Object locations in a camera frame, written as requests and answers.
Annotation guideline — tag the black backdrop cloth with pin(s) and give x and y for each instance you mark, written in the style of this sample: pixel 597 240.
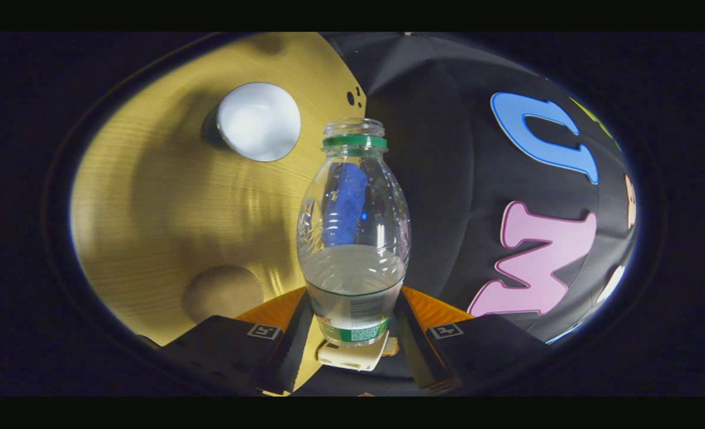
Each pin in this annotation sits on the black backdrop cloth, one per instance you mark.
pixel 447 179

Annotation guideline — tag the round brown coaster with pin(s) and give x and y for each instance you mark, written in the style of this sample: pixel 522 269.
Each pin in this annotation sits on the round brown coaster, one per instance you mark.
pixel 223 293

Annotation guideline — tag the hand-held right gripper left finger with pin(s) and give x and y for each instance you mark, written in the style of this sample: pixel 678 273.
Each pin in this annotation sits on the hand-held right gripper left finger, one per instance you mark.
pixel 286 357

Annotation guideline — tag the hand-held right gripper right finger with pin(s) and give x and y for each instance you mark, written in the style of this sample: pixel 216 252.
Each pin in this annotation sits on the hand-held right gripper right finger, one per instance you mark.
pixel 415 351

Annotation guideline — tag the clear plastic water bottle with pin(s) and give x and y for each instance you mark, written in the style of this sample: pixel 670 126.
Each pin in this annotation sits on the clear plastic water bottle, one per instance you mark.
pixel 352 274

